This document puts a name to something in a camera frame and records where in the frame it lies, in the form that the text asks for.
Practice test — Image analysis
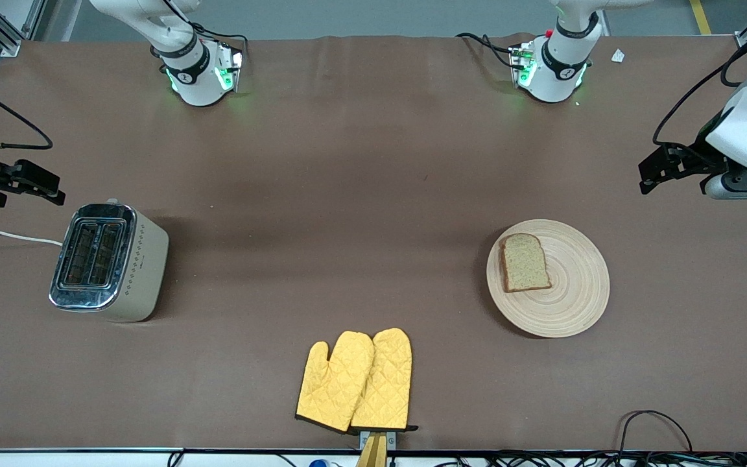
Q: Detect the round wooden plate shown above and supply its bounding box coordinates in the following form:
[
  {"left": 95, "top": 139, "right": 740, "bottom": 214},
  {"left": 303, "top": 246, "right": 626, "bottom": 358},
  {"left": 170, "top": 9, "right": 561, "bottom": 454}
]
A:
[{"left": 486, "top": 219, "right": 611, "bottom": 339}]

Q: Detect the brown bread slice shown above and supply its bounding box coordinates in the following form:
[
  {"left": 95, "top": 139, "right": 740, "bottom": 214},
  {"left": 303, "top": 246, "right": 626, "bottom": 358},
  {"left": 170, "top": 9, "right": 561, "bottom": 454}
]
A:
[{"left": 499, "top": 233, "right": 552, "bottom": 293}]

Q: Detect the beige chrome two-slot toaster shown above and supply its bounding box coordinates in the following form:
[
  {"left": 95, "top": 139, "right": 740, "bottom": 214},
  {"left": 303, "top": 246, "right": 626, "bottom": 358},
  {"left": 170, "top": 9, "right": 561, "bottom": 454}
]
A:
[{"left": 48, "top": 198, "right": 170, "bottom": 323}]

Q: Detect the yellow floor tape strip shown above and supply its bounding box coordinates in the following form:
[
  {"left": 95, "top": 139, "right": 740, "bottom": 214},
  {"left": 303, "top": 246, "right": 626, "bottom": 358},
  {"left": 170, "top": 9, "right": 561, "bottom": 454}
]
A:
[{"left": 689, "top": 0, "right": 713, "bottom": 35}]

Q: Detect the brown table cover sheet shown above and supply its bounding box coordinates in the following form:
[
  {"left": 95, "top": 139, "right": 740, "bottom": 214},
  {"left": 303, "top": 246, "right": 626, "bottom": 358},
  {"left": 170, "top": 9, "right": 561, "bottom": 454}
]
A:
[{"left": 0, "top": 32, "right": 747, "bottom": 451}]

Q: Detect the yellow quilted oven mitt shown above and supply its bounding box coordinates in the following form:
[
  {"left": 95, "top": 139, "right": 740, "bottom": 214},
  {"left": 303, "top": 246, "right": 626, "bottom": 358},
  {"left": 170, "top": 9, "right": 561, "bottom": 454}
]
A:
[
  {"left": 350, "top": 328, "right": 420, "bottom": 433},
  {"left": 295, "top": 331, "right": 375, "bottom": 433}
]

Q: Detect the yellow wooden stick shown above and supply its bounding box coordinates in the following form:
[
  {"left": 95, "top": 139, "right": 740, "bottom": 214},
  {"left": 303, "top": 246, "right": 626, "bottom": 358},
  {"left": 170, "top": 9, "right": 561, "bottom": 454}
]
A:
[{"left": 355, "top": 433, "right": 388, "bottom": 467}]

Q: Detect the white toaster power cord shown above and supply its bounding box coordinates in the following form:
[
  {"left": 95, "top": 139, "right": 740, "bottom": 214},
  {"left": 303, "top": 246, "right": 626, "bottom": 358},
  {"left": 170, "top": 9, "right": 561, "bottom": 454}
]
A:
[{"left": 0, "top": 229, "right": 64, "bottom": 247}]

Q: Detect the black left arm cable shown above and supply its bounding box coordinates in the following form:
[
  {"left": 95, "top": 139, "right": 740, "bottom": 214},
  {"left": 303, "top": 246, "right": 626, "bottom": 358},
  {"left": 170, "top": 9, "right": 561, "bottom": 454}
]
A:
[{"left": 652, "top": 23, "right": 747, "bottom": 147}]

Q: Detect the grey aluminium frame profile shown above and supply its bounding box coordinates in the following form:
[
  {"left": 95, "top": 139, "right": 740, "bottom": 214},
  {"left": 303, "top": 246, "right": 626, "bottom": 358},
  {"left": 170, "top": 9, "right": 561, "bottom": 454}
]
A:
[{"left": 0, "top": 0, "right": 47, "bottom": 58}]

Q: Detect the black base cable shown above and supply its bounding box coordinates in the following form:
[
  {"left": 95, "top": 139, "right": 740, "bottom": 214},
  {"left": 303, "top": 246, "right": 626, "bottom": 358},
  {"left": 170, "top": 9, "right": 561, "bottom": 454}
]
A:
[{"left": 456, "top": 32, "right": 517, "bottom": 69}]

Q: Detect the black looped cable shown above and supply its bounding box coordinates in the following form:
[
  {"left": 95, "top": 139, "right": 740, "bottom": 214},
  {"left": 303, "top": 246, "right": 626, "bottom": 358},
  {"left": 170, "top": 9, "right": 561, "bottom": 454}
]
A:
[{"left": 619, "top": 410, "right": 695, "bottom": 455}]

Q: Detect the small silver metal bracket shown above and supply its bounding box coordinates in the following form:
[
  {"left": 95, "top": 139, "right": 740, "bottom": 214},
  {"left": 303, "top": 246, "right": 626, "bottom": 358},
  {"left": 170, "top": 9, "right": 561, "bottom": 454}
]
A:
[{"left": 359, "top": 430, "right": 397, "bottom": 451}]

